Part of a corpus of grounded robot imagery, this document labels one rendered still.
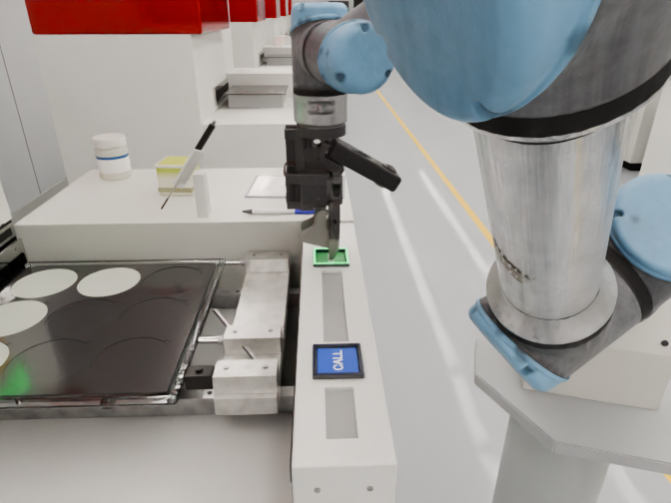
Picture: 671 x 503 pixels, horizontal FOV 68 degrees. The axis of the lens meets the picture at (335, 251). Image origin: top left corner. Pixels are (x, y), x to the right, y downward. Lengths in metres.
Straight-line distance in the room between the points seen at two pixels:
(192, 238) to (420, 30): 0.79
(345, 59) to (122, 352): 0.48
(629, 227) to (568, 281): 0.15
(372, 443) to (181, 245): 0.61
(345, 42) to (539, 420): 0.54
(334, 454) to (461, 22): 0.38
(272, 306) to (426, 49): 0.65
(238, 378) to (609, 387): 0.51
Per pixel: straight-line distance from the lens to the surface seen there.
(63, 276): 0.99
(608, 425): 0.79
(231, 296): 0.93
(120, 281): 0.93
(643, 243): 0.56
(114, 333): 0.79
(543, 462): 0.89
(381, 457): 0.48
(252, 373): 0.65
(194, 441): 0.71
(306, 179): 0.71
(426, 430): 1.86
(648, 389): 0.82
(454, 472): 1.76
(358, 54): 0.56
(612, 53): 0.23
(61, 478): 0.72
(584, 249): 0.38
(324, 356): 0.58
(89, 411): 0.78
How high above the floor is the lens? 1.32
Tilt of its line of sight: 26 degrees down
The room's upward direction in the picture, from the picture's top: straight up
